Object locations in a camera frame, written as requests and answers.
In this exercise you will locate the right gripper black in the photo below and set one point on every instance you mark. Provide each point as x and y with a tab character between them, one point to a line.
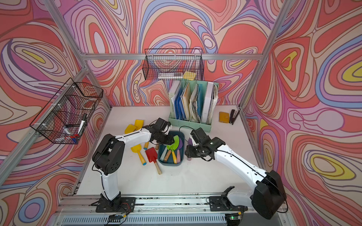
190	153

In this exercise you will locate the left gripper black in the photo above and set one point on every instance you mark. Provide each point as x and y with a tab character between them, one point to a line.
169	140

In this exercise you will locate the green trowel yellow handle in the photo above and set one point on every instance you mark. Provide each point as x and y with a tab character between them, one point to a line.
170	152

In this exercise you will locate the green trowel wooden handle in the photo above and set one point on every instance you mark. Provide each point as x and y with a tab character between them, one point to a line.
176	140

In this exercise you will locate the purple trowel pink handle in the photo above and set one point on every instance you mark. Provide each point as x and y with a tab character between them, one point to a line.
178	154
189	142

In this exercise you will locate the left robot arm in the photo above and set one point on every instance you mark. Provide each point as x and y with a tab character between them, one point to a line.
109	154

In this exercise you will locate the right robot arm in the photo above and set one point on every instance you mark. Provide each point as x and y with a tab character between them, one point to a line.
267	190

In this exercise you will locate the light green round shovel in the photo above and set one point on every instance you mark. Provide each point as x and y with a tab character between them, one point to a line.
146	145

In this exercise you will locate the red square shovel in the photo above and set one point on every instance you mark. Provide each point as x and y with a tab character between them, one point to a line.
152	158

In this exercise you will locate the teal storage box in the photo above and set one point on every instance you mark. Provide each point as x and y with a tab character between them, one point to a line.
170	160

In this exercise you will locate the yellow round shovel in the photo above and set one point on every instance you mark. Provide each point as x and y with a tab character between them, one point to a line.
130	128

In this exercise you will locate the clear box in basket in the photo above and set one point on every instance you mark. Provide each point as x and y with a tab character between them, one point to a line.
170	76

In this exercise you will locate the blue folder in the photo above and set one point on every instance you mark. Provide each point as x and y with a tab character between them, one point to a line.
178	105

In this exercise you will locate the white book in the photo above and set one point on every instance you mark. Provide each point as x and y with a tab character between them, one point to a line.
207	102

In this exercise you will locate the yellow sticky note pad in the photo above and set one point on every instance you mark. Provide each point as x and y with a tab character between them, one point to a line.
224	117

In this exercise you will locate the black stapler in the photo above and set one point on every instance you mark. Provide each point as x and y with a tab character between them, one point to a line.
233	116

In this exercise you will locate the green file organizer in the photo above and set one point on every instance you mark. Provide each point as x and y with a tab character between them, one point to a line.
193	101

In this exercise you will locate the yellow sponge in basket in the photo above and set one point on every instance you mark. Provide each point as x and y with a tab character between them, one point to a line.
189	76

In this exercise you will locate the black white marker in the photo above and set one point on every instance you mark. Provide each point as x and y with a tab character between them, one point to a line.
83	121

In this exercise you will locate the yellow shovel wooden handle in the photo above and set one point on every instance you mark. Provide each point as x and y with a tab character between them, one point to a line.
138	124

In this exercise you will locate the yellow shovel blue-tipped handle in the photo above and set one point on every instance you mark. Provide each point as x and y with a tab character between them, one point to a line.
137	149

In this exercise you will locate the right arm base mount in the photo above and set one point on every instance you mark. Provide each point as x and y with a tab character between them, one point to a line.
222	203

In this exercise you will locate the back wire basket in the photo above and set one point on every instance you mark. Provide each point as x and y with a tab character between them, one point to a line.
173	60

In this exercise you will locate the wire basket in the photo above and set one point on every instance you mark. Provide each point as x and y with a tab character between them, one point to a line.
173	60
60	124

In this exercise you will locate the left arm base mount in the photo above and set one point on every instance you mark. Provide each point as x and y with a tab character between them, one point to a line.
118	204

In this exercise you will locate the left wire basket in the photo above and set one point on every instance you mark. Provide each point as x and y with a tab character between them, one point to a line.
60	124

